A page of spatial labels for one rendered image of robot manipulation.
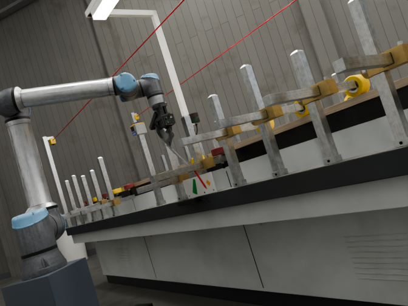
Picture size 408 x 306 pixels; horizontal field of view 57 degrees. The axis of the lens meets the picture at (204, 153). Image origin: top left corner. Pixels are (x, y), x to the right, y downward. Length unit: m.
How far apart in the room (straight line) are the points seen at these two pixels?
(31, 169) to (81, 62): 5.69
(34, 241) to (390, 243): 1.42
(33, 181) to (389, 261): 1.58
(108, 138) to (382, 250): 6.01
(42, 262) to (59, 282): 0.12
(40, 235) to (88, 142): 5.65
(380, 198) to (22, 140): 1.57
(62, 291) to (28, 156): 0.67
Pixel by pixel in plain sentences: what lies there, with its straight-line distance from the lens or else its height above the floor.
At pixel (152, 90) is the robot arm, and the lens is 1.93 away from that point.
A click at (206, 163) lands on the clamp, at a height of 0.85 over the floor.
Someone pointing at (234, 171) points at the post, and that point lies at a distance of 1.67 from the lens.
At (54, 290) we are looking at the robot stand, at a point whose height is 0.54.
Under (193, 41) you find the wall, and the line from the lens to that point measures 6.57.
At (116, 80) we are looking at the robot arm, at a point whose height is 1.33.
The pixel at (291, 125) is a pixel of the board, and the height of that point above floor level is 0.88.
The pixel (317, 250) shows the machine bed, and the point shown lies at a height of 0.32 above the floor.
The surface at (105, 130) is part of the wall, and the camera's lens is 7.13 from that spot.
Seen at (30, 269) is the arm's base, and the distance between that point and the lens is 1.77.
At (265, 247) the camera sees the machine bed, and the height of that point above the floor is 0.34.
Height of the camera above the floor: 0.79
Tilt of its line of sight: 3 degrees up
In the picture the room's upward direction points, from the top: 18 degrees counter-clockwise
